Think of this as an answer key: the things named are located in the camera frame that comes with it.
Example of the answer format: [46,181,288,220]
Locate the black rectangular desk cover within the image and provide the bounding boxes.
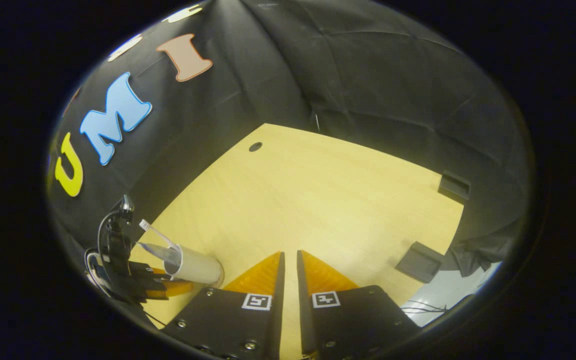
[438,170,472,200]
[396,241,445,284]

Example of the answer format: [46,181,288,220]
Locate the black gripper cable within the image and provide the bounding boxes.
[85,210,119,296]

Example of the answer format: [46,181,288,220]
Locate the wooden desktop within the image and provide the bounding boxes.
[130,123,465,360]

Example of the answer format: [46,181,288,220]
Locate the pink and white toothbrush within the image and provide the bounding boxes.
[139,219,181,251]

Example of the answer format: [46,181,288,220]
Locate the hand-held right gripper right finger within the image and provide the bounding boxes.
[296,250,421,360]

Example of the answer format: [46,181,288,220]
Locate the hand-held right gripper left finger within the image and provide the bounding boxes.
[160,251,287,360]

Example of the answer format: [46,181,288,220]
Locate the white cup with wooden handle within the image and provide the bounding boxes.
[163,243,225,289]

